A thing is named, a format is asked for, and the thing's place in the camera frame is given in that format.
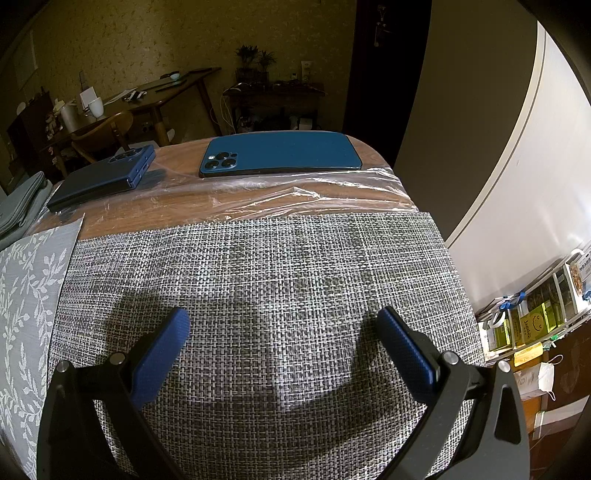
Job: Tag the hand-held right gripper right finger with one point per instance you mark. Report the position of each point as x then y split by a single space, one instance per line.
406 355

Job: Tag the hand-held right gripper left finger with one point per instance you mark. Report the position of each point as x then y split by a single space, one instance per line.
161 355

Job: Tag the yellow tag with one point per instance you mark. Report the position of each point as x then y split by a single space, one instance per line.
527 355

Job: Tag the yellow-green smiley packet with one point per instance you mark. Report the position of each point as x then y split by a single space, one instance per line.
533 325

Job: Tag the white face mask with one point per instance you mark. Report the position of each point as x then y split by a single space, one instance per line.
538 381

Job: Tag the grey woven placemat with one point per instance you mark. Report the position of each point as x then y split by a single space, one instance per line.
277 286

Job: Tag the grey leaf-print placemat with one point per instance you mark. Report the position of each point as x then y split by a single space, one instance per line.
27 300

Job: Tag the white storage rack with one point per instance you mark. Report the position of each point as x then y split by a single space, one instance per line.
554 290

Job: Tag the dark blue foldable phone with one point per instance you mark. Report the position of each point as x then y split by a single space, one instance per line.
101 177

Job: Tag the clear plastic sheet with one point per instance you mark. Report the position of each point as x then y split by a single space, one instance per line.
286 189

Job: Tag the grey zip pouch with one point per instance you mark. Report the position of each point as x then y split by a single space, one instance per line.
18 203

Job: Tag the wooden chair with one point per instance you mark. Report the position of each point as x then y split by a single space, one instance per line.
111 127

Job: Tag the blue smartphone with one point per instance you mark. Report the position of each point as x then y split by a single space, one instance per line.
286 150

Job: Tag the white cylinder container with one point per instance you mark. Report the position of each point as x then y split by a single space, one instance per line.
71 117

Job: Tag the white mug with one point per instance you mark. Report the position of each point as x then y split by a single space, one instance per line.
95 107

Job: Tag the wooden desk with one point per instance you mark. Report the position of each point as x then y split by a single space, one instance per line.
157 97

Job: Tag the dark wooden cabinet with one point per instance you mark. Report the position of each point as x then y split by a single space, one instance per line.
27 134

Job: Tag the dark door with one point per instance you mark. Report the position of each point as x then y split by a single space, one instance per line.
383 92

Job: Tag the white card stand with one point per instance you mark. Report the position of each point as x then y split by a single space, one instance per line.
87 97

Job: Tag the dark wooden side table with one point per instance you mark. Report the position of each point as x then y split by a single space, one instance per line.
277 90

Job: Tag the potted plant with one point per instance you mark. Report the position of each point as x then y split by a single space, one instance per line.
266 61
246 56

